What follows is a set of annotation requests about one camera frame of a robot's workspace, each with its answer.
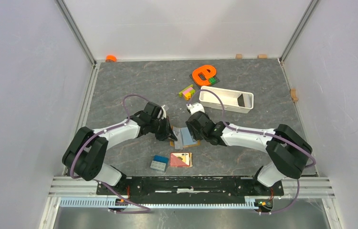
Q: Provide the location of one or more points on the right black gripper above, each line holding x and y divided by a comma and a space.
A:
195, 136

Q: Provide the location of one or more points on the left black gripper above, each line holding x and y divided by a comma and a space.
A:
165, 134

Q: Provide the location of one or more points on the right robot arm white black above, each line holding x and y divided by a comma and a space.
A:
288, 151

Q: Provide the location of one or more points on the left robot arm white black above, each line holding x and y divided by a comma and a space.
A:
86, 153

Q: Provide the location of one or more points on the red playing card deck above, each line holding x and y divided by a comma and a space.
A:
181, 159

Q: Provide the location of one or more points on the blue grey toy brick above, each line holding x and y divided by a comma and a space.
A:
159, 163

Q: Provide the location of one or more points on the colourful toy brick stack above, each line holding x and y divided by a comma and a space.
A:
187, 93

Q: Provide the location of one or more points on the white plastic tray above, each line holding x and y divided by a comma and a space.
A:
232, 100

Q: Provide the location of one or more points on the green toy brick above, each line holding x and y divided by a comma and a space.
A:
212, 81

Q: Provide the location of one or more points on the orange plastic letter e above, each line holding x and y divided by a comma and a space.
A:
205, 71

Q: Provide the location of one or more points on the wooden block left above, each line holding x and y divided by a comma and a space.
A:
238, 56

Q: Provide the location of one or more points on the wooden block right side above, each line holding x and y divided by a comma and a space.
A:
293, 94

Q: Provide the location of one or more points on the orange tape roll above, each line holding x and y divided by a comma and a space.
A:
110, 58

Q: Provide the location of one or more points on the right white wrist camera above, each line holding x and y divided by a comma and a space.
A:
194, 108

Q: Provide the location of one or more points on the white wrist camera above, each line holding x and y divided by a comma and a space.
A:
163, 112
194, 108

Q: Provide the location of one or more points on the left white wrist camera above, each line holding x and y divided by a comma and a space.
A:
163, 112

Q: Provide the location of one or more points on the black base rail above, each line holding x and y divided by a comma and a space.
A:
194, 189

